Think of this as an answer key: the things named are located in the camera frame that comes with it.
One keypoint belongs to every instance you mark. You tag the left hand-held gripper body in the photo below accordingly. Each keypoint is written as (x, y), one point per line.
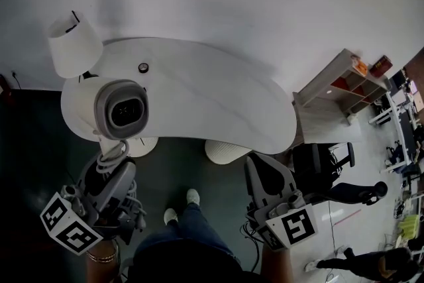
(76, 235)

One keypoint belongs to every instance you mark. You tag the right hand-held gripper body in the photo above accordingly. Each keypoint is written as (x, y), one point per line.
(295, 225)

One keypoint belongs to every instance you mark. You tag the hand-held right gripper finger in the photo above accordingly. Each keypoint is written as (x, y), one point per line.
(253, 179)
(276, 177)

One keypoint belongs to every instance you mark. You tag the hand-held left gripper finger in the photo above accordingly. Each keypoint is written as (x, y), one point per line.
(94, 184)
(119, 187)

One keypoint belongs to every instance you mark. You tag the white hair dryer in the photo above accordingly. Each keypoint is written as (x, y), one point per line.
(99, 109)

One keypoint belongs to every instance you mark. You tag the white curved table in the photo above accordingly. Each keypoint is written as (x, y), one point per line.
(215, 102)

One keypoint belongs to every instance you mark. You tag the person's left forearm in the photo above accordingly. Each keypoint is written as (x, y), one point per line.
(101, 273)

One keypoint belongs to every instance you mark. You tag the person's right forearm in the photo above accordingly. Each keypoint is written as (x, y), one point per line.
(276, 266)

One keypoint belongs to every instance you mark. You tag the black office chair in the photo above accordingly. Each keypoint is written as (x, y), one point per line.
(308, 169)

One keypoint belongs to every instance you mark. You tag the person's white left shoe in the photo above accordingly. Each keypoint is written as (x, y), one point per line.
(170, 216)

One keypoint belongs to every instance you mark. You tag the person's blue jeans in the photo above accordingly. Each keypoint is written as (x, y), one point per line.
(192, 228)

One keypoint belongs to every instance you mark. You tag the wooden cube shelf unit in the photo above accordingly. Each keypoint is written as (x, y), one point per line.
(321, 89)

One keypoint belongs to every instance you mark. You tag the person's black shirt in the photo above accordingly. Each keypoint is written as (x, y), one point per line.
(192, 265)

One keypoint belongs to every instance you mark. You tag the red storage bin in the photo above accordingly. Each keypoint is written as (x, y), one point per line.
(357, 89)
(339, 83)

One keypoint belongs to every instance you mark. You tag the black tape roll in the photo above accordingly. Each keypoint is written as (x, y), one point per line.
(139, 67)

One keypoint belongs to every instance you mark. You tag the red fire extinguisher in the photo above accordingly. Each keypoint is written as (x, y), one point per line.
(5, 91)

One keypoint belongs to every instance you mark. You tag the white office desk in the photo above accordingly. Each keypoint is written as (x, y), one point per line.
(402, 129)

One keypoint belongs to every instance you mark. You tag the orange box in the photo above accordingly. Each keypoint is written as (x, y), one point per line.
(360, 65)

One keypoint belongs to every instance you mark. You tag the white table lamp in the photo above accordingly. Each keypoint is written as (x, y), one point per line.
(73, 43)

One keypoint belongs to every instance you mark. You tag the red box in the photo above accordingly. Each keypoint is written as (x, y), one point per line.
(380, 66)

